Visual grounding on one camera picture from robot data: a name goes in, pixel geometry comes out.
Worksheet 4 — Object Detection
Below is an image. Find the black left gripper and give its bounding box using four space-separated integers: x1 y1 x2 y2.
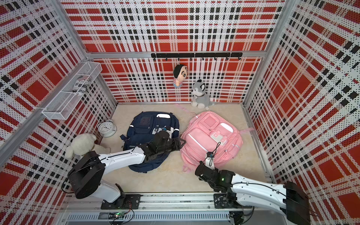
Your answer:
157 137 187 154

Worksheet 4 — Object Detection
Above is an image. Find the navy blue backpack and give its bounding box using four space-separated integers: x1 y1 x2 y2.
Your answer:
121 112 180 173

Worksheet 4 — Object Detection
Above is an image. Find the pink school backpack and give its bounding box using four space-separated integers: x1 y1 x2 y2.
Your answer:
176 104 254 173

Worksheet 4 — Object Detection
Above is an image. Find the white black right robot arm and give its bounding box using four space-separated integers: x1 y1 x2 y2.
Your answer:
195 161 318 225

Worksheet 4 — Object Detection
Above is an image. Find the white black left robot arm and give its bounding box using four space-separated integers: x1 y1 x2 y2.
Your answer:
67 131 186 210

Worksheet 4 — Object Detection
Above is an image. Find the white alarm clock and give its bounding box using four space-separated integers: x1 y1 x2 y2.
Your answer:
97 120 117 138

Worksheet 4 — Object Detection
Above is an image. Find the grey white husky plush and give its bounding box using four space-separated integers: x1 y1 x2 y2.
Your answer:
191 79 214 110

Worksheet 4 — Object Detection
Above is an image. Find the cartoon boy doll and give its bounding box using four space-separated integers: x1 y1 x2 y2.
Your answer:
173 64 188 88

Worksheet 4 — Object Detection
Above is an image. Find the cream teddy bear plush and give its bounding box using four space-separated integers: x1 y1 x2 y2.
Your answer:
65 133 111 159

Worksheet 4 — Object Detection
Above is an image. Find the green circuit board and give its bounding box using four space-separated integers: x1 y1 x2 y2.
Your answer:
98 212 126 220

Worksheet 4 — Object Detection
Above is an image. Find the striped can on shelf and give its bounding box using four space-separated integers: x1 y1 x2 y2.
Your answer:
72 76 91 96

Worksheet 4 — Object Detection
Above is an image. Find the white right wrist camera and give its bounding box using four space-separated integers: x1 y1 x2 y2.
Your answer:
205 152 215 170

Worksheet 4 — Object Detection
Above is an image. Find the white wire mesh shelf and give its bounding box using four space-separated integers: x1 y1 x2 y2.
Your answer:
42 61 102 121

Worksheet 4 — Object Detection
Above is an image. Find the black wall hook rail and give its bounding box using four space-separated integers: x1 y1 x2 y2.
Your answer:
151 52 243 60

